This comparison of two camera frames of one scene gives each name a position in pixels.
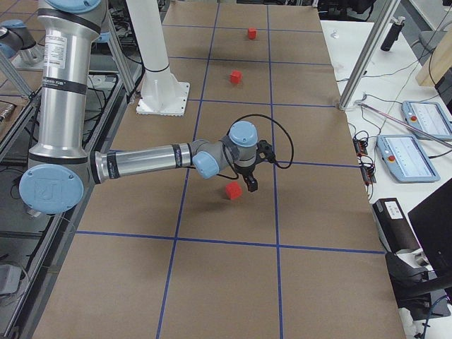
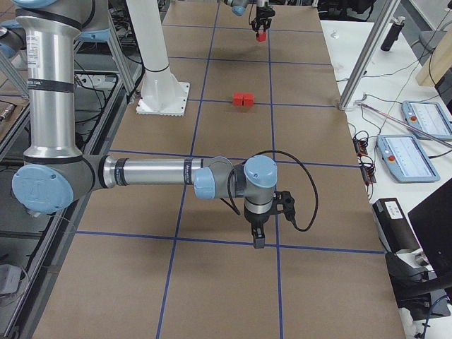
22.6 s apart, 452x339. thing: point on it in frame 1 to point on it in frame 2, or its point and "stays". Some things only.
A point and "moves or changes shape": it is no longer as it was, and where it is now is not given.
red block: [235, 77] to [248, 99]
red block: [233, 191] moves or changes shape
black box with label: [397, 235] stays
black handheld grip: [393, 34] stays
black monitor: [432, 222] stays
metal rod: [399, 119] stays
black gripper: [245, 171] to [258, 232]
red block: [251, 33] to [262, 36]
